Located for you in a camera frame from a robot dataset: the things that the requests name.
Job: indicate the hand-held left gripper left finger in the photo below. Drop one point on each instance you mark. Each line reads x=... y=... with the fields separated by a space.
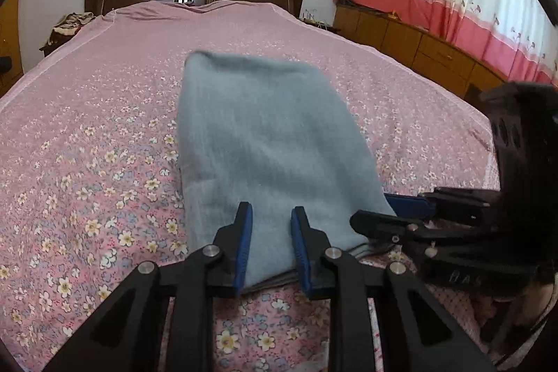
x=244 y=250

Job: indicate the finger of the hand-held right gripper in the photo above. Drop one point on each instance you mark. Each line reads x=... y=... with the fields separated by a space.
x=379 y=226
x=409 y=205

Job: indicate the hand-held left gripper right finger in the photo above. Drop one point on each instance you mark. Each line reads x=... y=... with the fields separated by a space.
x=301 y=254

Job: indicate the grey pants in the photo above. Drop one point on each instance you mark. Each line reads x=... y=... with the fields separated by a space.
x=261 y=136

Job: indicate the person's right forearm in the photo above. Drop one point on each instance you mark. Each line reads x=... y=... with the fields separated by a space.
x=542 y=311

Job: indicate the long wooden cabinet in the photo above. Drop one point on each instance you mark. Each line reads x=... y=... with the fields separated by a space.
x=436 y=45

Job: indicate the pink floral bedsheet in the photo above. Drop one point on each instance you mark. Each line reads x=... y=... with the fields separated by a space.
x=109 y=115

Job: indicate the small yellow item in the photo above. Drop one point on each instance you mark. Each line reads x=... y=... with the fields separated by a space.
x=393 y=15

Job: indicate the pile of clothes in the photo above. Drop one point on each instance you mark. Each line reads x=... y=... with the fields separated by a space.
x=69 y=23

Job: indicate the wooden door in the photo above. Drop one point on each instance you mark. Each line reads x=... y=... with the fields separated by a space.
x=8 y=27

